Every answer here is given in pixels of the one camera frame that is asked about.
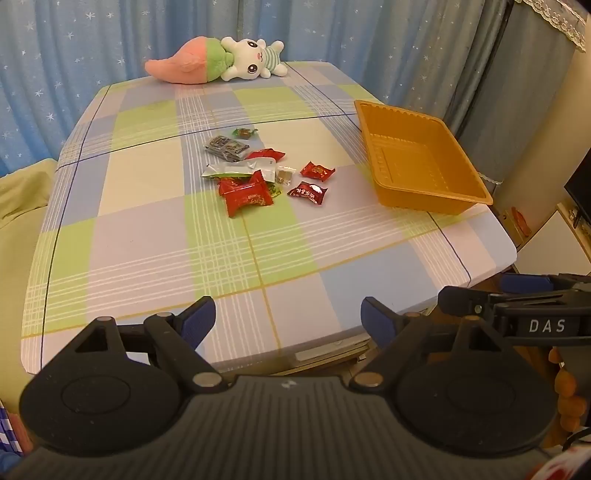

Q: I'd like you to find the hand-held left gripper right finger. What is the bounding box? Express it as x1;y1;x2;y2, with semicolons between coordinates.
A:
349;296;512;391

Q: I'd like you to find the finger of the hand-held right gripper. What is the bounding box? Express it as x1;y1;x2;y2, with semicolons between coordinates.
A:
499;272;591;296
438;285;555;320

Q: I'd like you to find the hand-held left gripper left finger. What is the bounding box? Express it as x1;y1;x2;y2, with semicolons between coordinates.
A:
74;295;228;389

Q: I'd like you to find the large red snack packet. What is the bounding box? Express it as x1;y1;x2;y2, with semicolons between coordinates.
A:
223;170;274;219
245;148;286;162

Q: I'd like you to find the dark red candy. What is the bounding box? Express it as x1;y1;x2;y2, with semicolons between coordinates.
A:
287;181;329;204

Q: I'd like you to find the orange plastic tray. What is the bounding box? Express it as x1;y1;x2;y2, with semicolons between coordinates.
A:
353;99;495;215

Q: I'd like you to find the silver and green snack packet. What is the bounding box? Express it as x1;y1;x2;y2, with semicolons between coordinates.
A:
201;158;278;182

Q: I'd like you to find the grey printed snack packet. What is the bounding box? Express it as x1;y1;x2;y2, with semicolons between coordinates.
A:
210;135;250;157
204;145;241;163

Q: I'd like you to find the person's right hand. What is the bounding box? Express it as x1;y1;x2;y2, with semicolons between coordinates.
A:
547;348;581;432

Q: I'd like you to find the plaid tablecloth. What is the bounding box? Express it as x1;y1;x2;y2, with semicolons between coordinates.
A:
21;62;518;376

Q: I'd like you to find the black television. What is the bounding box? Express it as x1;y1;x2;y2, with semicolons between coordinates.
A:
563;148;591;223

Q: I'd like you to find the person's red patterned clothing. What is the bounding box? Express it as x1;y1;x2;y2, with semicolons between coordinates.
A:
526;425;591;480

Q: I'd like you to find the plain grey curtain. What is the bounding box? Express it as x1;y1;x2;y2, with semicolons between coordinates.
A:
445;0;578;185

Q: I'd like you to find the green cushion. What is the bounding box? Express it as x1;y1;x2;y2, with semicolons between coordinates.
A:
0;158;58;407

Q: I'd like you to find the blue checked cloth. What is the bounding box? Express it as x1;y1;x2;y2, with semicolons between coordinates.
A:
0;401;28;467

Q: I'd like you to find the white rabbit plush with radish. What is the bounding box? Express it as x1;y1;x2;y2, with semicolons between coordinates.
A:
144;36;289;86

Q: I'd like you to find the grey lace-trimmed curtain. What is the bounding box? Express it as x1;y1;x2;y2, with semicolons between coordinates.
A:
515;0;591;52

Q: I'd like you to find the blue star curtain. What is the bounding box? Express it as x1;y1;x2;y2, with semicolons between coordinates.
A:
0;0;513;178

